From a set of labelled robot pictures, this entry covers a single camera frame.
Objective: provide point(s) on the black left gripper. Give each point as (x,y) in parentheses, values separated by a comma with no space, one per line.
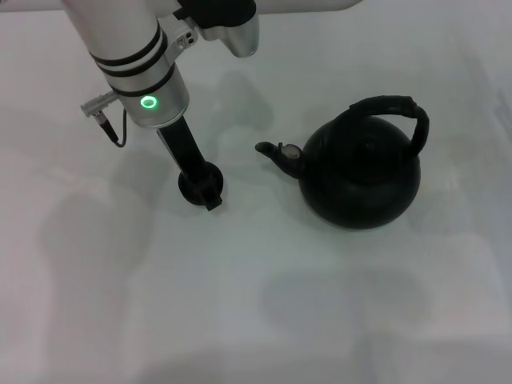
(182,148)

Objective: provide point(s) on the small dark brown teacup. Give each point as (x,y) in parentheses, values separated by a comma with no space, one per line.
(188,192)

